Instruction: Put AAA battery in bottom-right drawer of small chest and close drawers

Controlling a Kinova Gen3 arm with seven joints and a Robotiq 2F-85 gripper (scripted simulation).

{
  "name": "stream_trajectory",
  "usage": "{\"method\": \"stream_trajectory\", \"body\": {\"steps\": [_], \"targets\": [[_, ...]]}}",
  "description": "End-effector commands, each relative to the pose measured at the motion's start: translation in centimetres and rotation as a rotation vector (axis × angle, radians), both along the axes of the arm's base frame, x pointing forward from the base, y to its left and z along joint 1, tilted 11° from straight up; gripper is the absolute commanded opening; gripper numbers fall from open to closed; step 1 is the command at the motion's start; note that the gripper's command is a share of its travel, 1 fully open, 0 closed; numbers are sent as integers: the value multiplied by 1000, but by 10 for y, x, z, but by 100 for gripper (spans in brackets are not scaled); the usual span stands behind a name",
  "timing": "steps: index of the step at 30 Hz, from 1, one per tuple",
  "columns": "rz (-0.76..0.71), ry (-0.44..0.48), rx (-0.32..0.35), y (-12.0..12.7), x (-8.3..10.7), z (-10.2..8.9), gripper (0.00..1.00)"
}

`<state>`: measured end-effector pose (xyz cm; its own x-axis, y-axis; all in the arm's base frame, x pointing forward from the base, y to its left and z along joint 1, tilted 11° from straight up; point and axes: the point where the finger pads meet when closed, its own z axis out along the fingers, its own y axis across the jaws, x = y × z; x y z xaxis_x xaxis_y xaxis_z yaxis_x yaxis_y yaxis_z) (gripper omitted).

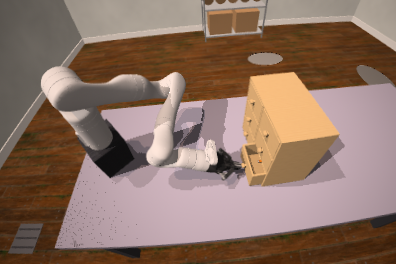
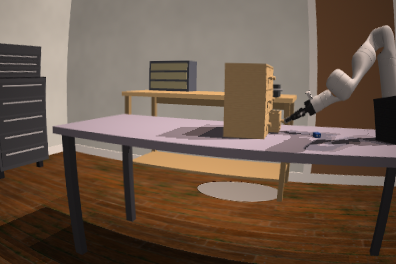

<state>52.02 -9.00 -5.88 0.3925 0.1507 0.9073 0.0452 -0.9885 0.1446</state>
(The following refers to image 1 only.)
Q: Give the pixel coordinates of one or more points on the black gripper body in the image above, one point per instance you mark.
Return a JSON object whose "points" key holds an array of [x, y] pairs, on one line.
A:
{"points": [[217, 168]]}

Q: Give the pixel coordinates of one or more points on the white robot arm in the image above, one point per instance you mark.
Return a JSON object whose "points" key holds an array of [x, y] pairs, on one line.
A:
{"points": [[67, 92]]}

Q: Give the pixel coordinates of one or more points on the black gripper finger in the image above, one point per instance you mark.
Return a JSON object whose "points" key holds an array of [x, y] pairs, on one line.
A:
{"points": [[230, 167], [228, 160]]}

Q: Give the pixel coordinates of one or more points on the tan wooden chest of drawers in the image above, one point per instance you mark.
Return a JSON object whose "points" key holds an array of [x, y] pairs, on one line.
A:
{"points": [[304, 130]]}

